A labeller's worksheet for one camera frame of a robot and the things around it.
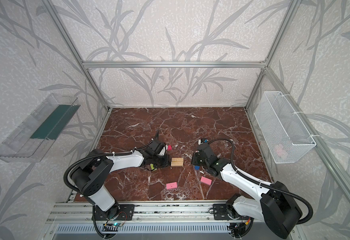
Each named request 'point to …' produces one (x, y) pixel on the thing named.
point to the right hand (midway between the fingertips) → (192, 151)
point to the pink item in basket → (280, 151)
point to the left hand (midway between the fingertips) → (174, 159)
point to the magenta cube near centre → (169, 147)
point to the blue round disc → (197, 167)
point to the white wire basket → (284, 136)
